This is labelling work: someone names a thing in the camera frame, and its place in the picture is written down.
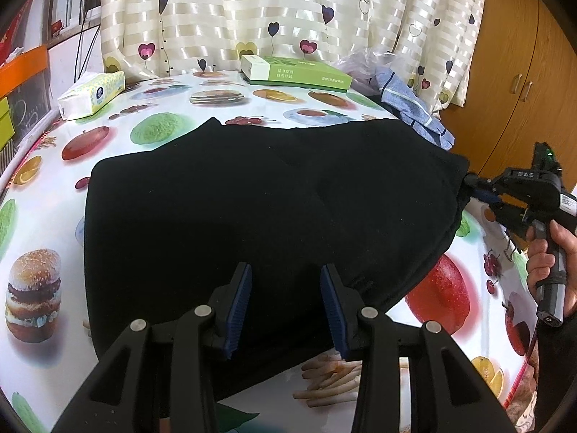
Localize black pants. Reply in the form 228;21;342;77
83;117;472;404

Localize white tissue pack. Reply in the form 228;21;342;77
58;71;126;120

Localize red snack bag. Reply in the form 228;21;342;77
0;2;34;61

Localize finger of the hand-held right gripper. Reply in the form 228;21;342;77
463;172;508;192
471;189;533;240

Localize person's right forearm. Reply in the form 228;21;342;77
532;298;577;433

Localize blue garment with pale trim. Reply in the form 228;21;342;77
375;65;455;150

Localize fruit and food printed tablecloth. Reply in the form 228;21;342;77
0;70;539;433

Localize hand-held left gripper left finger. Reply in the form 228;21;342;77
50;262;253;433

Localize person's right hand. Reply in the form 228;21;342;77
525;223;577;296

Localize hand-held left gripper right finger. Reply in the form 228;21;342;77
319;264;519;433

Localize flat green box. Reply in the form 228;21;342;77
239;54;353;93

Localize yellow-green cardboard box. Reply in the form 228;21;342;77
0;97;16;152

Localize clear plastic bag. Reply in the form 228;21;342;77
336;47;402;95

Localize wooden cabinet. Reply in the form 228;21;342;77
439;0;577;204

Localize black cable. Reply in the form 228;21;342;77
76;25;97;75

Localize striped curtain with heart print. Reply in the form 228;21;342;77
99;0;488;109

